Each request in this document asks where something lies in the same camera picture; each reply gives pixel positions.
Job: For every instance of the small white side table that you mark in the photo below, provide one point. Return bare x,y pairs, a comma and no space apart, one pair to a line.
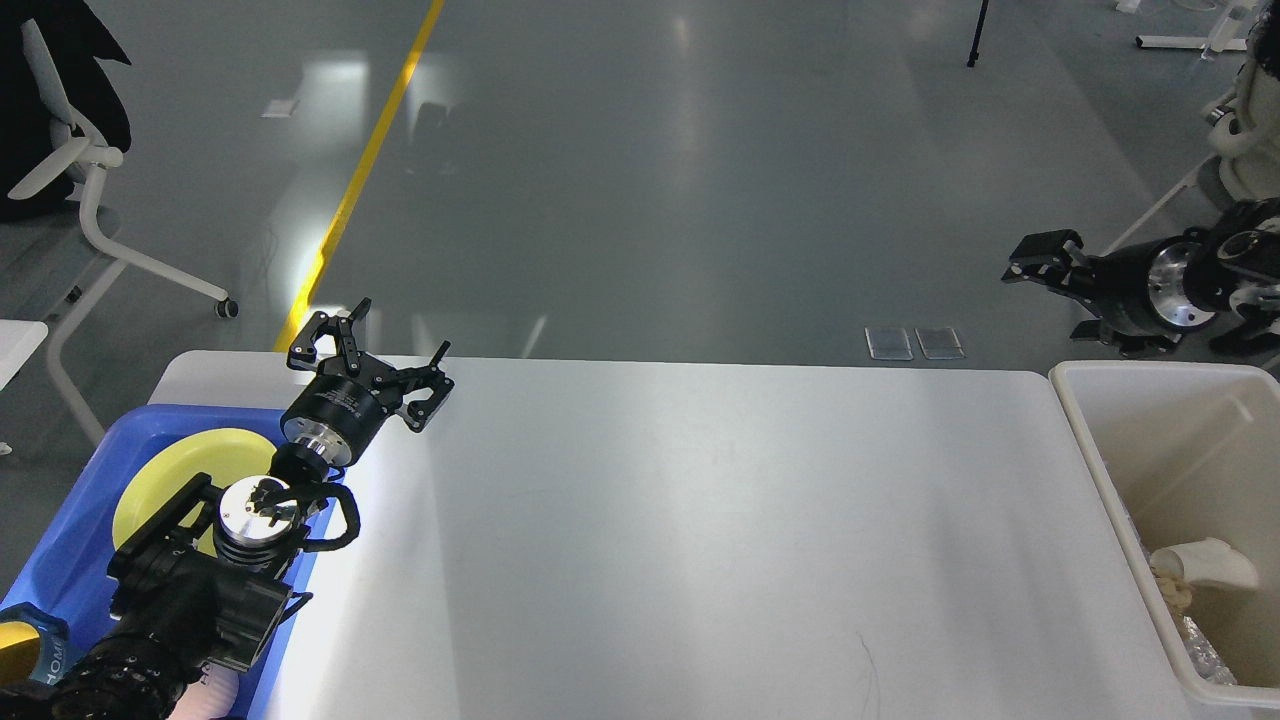
19,341

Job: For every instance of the pink mug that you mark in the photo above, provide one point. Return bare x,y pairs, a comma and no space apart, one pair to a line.
214,694

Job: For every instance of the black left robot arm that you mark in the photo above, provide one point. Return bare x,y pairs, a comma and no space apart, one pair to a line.
202,581

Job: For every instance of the blue plastic tray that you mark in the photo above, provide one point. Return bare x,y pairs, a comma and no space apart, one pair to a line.
68,576

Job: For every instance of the floor outlet plate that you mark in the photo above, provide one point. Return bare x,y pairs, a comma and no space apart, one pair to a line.
940,343
889,344

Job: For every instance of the brown paper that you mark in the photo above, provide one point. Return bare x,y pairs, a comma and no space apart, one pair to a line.
1175,591

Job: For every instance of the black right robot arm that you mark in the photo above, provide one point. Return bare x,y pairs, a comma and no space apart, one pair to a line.
1237,275

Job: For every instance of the white office chair right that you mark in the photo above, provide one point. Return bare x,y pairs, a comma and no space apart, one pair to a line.
1240,28

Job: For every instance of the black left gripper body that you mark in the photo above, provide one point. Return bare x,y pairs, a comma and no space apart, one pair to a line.
338,418

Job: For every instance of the clear plastic bag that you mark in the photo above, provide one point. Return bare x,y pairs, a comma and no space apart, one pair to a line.
1206,660

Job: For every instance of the black tripod leg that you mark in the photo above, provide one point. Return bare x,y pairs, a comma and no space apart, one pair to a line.
973,57

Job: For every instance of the right floor outlet plate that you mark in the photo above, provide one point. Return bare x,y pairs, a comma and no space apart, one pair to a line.
940,343

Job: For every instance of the blue mug yellow inside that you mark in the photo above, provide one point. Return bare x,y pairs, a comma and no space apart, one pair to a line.
35,646

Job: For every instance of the black jacket on chair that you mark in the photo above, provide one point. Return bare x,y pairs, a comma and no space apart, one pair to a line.
78,41

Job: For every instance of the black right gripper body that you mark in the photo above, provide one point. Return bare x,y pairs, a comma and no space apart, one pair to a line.
1141,289

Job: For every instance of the white office chair left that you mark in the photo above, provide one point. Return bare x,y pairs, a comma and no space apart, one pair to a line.
81,152

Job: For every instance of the yellow plate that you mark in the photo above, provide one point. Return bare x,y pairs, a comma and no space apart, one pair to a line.
226,454

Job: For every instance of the white plastic bin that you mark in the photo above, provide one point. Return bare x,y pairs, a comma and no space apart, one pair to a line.
1182,452

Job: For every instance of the left floor outlet plate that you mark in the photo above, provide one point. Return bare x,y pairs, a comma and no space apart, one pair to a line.
889,344

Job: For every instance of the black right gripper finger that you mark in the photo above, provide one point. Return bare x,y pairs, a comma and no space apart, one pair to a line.
1128,346
1056,260

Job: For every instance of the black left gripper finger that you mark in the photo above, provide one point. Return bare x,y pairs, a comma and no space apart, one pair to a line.
414,394
304,355

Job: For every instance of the white office chair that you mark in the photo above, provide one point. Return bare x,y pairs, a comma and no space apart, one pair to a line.
1240,28
81,152

